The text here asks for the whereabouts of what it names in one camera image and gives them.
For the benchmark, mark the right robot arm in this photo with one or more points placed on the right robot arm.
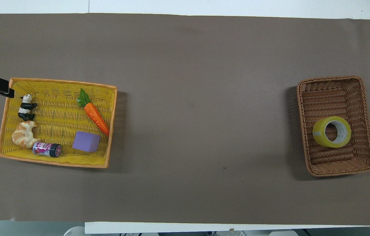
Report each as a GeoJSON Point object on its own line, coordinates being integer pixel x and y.
{"type": "Point", "coordinates": [283, 233]}

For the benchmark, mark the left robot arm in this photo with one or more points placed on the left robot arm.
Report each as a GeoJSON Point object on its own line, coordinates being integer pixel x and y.
{"type": "Point", "coordinates": [74, 231]}

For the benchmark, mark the yellow wicker basket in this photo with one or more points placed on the yellow wicker basket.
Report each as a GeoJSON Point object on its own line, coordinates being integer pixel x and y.
{"type": "Point", "coordinates": [60, 111]}

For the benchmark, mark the yellow tape roll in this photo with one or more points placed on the yellow tape roll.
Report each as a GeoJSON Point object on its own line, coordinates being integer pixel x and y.
{"type": "Point", "coordinates": [319, 133]}

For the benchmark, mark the brown wicker basket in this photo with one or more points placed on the brown wicker basket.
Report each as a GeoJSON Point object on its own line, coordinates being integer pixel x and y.
{"type": "Point", "coordinates": [330, 98]}

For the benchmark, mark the toy carrot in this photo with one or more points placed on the toy carrot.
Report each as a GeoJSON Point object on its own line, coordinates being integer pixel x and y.
{"type": "Point", "coordinates": [96, 116]}

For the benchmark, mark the purple foam block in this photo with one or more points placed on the purple foam block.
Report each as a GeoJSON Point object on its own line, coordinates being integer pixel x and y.
{"type": "Point", "coordinates": [86, 141]}

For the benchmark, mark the small pink printed can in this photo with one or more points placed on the small pink printed can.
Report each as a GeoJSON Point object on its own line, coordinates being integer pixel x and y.
{"type": "Point", "coordinates": [46, 149]}

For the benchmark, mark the panda figurine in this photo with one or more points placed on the panda figurine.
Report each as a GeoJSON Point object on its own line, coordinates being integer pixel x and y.
{"type": "Point", "coordinates": [26, 107]}

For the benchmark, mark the toy croissant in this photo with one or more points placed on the toy croissant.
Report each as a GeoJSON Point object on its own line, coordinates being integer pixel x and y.
{"type": "Point", "coordinates": [21, 136]}

